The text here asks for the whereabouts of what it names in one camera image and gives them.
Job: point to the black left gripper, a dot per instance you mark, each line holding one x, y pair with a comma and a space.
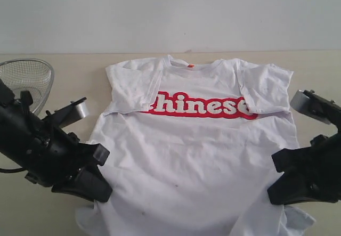
61, 163

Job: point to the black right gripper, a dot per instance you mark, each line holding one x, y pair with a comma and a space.
323, 183

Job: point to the white t-shirt red Chinese logo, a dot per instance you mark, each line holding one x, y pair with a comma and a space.
190, 150

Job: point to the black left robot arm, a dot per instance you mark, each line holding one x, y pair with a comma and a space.
20, 128

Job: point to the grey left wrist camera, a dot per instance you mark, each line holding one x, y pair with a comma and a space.
75, 111

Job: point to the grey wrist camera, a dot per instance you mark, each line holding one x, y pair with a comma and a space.
314, 106
75, 111

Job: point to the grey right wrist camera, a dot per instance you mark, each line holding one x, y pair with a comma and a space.
314, 106

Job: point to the metal wire mesh basket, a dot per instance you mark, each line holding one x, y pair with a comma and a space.
33, 75

